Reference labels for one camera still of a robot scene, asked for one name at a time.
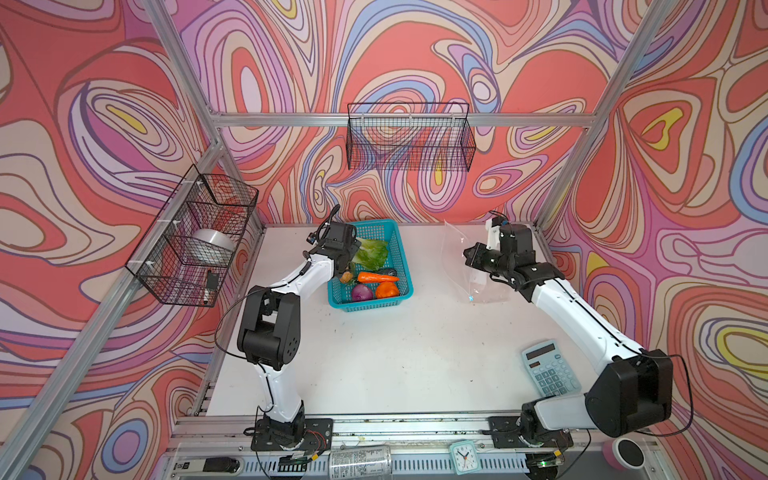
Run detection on green lettuce leaf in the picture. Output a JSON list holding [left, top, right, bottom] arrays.
[[352, 238, 389, 271]]

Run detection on orange carrot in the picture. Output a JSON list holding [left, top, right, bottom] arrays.
[[357, 272, 399, 284]]

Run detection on clear zip top bag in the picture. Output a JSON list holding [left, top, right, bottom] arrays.
[[440, 220, 511, 304]]

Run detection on teal plastic basket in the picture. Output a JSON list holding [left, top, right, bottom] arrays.
[[327, 219, 414, 312]]

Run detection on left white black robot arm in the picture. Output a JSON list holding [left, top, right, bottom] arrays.
[[237, 219, 361, 450]]

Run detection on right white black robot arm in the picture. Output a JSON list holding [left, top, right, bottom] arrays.
[[463, 212, 674, 447]]

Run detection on purple red onion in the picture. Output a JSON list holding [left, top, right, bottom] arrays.
[[350, 284, 375, 302]]

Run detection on teal calculator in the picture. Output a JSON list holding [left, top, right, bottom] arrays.
[[521, 340, 582, 397]]

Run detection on small teal alarm clock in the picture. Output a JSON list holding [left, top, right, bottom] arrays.
[[449, 440, 481, 475]]

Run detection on silver drink can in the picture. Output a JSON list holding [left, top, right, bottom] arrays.
[[328, 445, 393, 480]]

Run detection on back black wire basket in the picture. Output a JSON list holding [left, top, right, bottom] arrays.
[[346, 100, 476, 172]]

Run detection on black wire basket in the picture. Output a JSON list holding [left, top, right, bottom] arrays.
[[125, 166, 259, 307], [346, 100, 476, 172]]

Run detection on left black wire basket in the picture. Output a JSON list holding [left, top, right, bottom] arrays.
[[125, 166, 259, 307]]

